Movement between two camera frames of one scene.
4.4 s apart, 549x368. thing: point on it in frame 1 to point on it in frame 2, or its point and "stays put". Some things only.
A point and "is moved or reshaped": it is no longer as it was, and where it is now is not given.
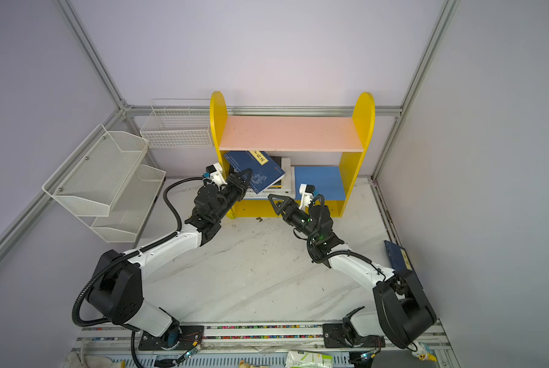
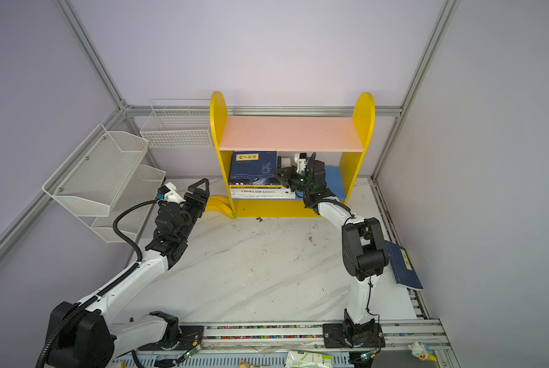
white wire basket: (179, 123) stays put
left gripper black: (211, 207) to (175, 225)
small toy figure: (423, 352) stays put
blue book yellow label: (264, 172) is moved or reshaped
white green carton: (307, 359) stays put
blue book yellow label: (399, 259) stays put
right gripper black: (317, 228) to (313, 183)
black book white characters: (277, 159) to (254, 181)
